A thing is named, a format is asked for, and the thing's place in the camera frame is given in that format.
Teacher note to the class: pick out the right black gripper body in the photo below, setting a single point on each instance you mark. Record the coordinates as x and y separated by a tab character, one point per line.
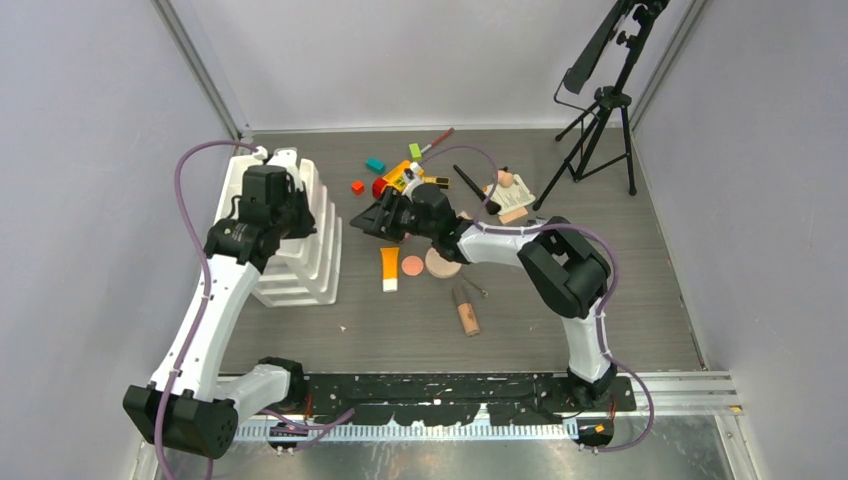
402	219

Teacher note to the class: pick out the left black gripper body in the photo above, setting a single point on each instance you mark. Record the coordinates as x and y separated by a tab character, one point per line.
295	217

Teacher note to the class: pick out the foundation tube grey cap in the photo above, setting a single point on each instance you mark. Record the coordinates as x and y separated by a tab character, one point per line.
465	311

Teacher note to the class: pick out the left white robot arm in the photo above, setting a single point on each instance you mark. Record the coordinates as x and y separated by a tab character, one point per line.
205	331

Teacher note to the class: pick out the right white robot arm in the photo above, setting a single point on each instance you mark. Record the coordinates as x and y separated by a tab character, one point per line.
571	277

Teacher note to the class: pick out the black makeup brush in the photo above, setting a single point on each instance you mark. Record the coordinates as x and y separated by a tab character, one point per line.
491	207

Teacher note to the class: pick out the red makeup pencil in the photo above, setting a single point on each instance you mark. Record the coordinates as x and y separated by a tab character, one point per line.
437	141

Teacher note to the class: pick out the gold black lipstick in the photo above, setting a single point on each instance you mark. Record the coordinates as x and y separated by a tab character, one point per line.
439	181

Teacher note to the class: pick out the yellow toy block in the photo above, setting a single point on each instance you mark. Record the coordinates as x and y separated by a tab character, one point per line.
395	178

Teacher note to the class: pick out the orange cream tube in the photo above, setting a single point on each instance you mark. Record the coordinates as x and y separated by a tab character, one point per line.
390	268

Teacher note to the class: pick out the green toy block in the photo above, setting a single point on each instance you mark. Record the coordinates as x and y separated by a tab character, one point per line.
415	152

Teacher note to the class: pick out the teal toy block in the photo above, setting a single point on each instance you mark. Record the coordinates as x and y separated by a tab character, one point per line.
376	166

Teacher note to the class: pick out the small red toy block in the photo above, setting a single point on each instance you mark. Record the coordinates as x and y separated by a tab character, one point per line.
358	187

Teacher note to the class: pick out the beige beauty sponge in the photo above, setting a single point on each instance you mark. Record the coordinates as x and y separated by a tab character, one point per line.
505	179

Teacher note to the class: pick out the black tripod stand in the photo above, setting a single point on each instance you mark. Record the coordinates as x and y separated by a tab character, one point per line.
628	24

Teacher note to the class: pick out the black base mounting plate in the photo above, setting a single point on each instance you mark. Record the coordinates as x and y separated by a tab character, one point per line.
450	399

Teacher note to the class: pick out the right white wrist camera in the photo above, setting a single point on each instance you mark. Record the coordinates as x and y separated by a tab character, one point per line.
410	178

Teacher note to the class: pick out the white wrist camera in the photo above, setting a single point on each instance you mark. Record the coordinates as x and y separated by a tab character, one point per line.
283	157
410	178

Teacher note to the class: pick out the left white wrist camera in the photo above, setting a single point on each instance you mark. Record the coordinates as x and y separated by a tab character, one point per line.
283	157

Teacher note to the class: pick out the aluminium rail frame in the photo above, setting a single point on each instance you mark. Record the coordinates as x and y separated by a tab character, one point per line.
657	394

